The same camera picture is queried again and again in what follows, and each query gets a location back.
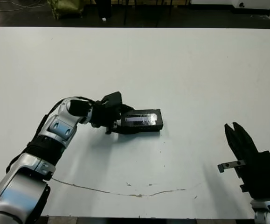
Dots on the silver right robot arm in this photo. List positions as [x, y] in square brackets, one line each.
[265, 210]

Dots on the black box lid with picture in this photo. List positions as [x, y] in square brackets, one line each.
[141, 117]

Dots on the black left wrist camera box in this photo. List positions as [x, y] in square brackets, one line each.
[112, 99]

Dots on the person in black clothes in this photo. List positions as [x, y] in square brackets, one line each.
[104, 8]

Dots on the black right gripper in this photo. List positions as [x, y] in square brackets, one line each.
[258, 177]

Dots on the olive green shiny bag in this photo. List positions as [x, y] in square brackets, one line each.
[66, 8]

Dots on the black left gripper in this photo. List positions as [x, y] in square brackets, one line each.
[102, 116]

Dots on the black round wall fixture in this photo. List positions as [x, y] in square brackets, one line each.
[241, 4]

